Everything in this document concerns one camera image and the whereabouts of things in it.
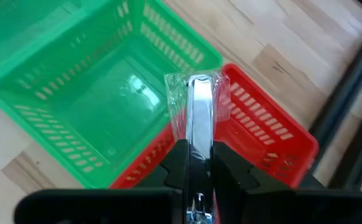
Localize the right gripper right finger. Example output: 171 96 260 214
212 140 295 192

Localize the green plastic basket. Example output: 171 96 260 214
0 0 113 82
0 0 224 190

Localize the red plastic basket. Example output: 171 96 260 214
110 63 320 190

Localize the metal nail clipper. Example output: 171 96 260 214
163 72 231 224

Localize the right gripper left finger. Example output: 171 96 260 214
135 139 190 191

